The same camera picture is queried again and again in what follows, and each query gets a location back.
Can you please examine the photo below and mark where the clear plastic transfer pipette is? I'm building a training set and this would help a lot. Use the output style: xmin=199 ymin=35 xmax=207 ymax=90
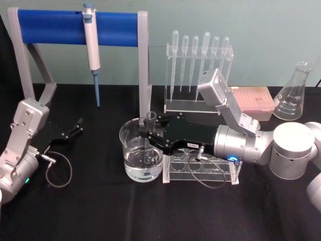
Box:
xmin=169 ymin=29 xmax=180 ymax=103
xmin=179 ymin=34 xmax=190 ymax=92
xmin=188 ymin=35 xmax=200 ymax=93
xmin=194 ymin=31 xmax=211 ymax=103
xmin=210 ymin=36 xmax=220 ymax=72

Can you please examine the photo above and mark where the white and blue micropipette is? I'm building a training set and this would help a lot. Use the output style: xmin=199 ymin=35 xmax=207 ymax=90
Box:
xmin=82 ymin=2 xmax=102 ymax=108

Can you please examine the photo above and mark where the pink pipette tip box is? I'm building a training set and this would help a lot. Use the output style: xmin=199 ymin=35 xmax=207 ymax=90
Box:
xmin=232 ymin=86 xmax=275 ymax=122

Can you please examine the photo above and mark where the clear acrylic pipette rack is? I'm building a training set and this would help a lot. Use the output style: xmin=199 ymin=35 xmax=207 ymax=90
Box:
xmin=163 ymin=41 xmax=234 ymax=115

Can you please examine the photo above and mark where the grey stand with blue bar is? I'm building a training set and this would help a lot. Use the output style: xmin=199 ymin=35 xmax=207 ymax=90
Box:
xmin=7 ymin=7 xmax=153 ymax=129

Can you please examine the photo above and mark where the glass beaker with water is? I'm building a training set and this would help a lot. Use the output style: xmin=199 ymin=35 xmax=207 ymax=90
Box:
xmin=119 ymin=117 xmax=165 ymax=183

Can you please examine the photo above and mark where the clear glass test tube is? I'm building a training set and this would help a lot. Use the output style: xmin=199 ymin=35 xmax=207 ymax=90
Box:
xmin=144 ymin=111 xmax=157 ymax=164

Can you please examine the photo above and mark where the thin dark left gripper cable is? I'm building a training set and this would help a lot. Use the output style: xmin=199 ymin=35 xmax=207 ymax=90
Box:
xmin=37 ymin=151 xmax=73 ymax=188

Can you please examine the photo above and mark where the black table cloth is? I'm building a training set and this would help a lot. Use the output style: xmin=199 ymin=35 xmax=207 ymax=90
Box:
xmin=0 ymin=82 xmax=321 ymax=241

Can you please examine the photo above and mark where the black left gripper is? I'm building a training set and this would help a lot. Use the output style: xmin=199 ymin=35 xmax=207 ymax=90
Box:
xmin=40 ymin=117 xmax=85 ymax=152

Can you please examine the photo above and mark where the thin dark gripper cable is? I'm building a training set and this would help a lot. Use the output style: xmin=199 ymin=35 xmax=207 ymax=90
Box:
xmin=188 ymin=147 xmax=238 ymax=189
xmin=37 ymin=151 xmax=73 ymax=188

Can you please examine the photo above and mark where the clear acrylic test tube rack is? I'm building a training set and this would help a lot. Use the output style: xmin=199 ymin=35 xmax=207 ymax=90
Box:
xmin=162 ymin=147 xmax=243 ymax=185

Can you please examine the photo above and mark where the thin dark right gripper cable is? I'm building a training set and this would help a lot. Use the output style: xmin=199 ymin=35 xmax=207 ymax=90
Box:
xmin=188 ymin=147 xmax=238 ymax=189

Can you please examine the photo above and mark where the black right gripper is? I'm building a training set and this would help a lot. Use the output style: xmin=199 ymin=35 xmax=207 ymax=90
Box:
xmin=139 ymin=113 xmax=218 ymax=155

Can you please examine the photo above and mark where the clear glass conical flask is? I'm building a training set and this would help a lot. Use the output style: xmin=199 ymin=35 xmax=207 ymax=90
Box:
xmin=272 ymin=61 xmax=313 ymax=121

